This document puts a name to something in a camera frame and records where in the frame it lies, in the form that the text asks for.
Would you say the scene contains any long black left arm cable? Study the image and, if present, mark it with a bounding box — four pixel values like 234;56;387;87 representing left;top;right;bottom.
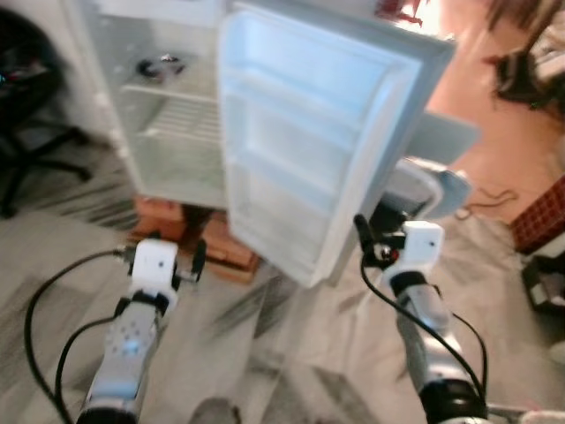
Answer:
24;250;132;424

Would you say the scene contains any thin black floor cable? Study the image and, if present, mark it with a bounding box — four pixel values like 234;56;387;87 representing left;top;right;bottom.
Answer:
463;187;518;222

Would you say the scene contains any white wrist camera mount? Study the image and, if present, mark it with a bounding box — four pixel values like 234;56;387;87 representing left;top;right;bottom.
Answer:
130;238;184;299
399;221;445;273

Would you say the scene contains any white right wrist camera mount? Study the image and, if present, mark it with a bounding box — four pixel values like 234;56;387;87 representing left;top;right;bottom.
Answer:
399;221;445;273

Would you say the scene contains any black fridge thermostat dial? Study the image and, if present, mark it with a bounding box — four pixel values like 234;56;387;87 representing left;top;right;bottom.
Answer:
137;55;186;81

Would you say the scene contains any grey blue plastic chair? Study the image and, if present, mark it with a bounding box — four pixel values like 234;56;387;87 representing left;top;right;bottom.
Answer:
380;110;483;223

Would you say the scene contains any red brown brick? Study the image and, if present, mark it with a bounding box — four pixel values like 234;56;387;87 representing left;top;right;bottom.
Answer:
189;212;262;285
132;196;192;245

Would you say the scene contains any white fridge cabinet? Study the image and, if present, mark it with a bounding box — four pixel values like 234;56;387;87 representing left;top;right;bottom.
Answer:
64;0;235;211

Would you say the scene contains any black box appliance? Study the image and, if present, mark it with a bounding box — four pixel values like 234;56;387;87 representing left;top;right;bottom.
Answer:
521;256;565;315

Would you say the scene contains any red lattice crate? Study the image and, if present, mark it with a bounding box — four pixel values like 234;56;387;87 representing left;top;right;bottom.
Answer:
512;177;565;255

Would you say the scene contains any white wire fridge shelf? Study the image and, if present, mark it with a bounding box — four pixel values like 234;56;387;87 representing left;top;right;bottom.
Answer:
137;93;223;148

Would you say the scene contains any black office chair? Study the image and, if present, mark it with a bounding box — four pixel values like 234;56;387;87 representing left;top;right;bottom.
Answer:
0;9;94;218

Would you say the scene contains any white fridge door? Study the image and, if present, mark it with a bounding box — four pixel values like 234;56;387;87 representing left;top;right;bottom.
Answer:
216;0;460;290

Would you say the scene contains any dark tangled object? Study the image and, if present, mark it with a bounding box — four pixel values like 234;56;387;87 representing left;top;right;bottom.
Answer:
490;49;565;112

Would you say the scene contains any dark red object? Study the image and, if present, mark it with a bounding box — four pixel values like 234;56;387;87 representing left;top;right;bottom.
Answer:
375;0;433;26

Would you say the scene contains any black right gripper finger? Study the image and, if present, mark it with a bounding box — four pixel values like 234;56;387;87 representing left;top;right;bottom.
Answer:
353;214;375;264

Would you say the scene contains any short black left arm cable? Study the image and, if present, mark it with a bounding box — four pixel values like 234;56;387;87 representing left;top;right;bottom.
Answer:
55;314;123;420

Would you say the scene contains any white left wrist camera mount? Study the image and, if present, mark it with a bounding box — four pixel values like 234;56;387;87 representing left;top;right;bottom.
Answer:
130;238;184;299

